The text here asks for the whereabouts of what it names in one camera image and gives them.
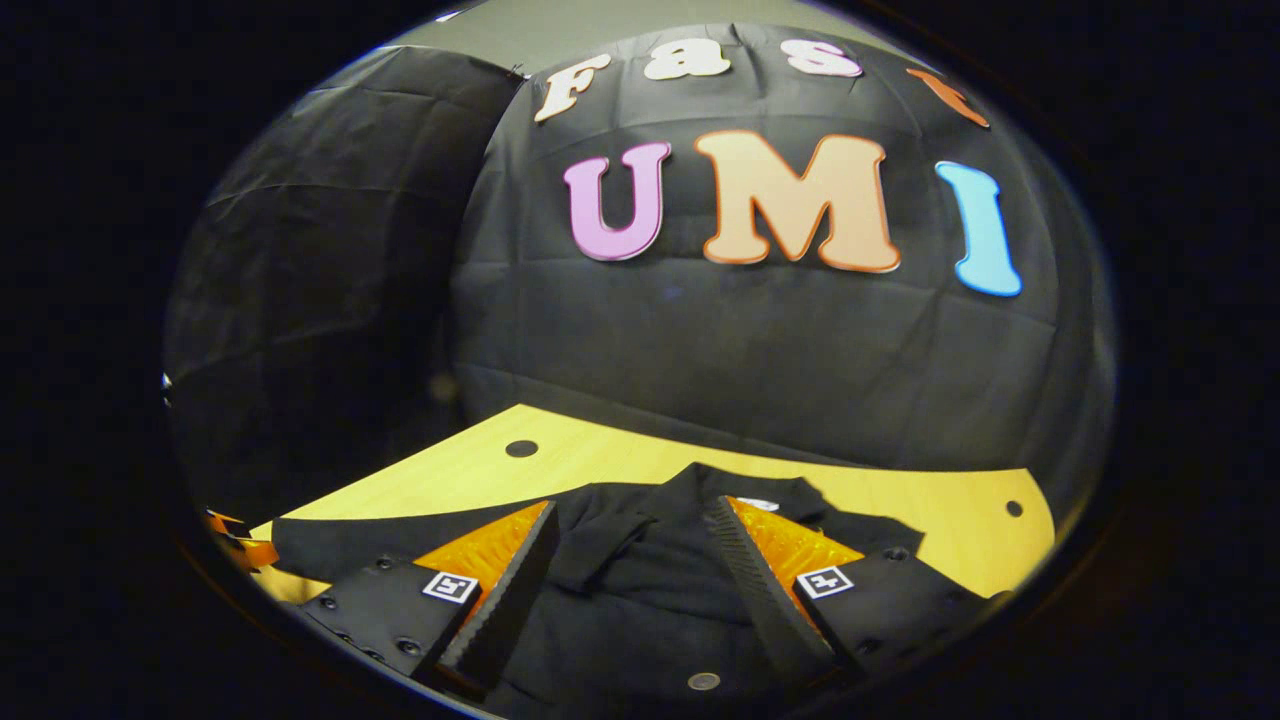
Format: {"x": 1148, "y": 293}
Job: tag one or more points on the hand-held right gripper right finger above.
{"x": 760, "y": 590}

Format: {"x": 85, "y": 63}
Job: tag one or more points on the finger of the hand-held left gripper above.
{"x": 250, "y": 552}

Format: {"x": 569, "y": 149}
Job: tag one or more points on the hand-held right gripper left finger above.
{"x": 510, "y": 600}

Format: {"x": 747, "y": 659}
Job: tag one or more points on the black button-up shirt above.
{"x": 640, "y": 600}

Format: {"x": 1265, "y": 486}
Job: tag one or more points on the black backdrop cloth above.
{"x": 750, "y": 350}

